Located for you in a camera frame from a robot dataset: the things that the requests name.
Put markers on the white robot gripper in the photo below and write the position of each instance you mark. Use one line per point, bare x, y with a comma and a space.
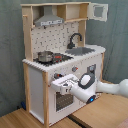
70, 84

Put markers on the black toy faucet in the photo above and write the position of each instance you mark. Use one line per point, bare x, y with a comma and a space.
73, 40

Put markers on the red stove knob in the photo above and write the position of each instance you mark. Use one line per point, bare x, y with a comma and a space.
74, 69
57, 75

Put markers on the right red stove knob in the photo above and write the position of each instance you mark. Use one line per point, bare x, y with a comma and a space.
74, 69

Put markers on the black toy stovetop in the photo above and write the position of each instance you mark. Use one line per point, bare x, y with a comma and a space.
57, 58

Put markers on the toy oven door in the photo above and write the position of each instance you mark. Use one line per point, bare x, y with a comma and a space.
68, 103

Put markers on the white wooden toy kitchen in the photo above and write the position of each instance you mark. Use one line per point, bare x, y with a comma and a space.
40, 96

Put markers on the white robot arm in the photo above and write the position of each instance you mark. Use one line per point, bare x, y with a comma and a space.
116, 89

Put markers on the grey toy range hood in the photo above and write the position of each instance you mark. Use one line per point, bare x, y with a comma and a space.
48, 18

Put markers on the grey toy sink basin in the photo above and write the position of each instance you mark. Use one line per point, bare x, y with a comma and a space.
79, 51

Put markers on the white microwave cabinet door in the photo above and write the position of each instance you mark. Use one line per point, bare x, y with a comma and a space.
98, 11

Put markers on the grey backdrop curtain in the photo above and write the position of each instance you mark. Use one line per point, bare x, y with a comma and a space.
112, 34

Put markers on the small metal toy pot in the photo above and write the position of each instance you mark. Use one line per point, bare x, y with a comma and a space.
45, 56

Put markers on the left red stove knob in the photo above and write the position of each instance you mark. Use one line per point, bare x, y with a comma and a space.
57, 75

